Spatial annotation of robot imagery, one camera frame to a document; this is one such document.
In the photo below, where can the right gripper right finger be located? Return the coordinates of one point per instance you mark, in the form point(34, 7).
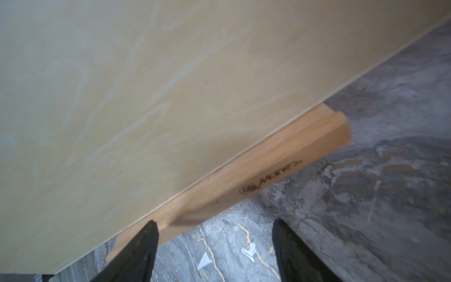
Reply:
point(296, 261)

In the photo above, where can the plywood board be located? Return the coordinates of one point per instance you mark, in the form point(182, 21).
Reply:
point(111, 108)

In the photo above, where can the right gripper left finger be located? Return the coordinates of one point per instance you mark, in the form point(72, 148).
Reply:
point(136, 261)

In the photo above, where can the wooden easel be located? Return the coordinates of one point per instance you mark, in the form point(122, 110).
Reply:
point(303, 141)

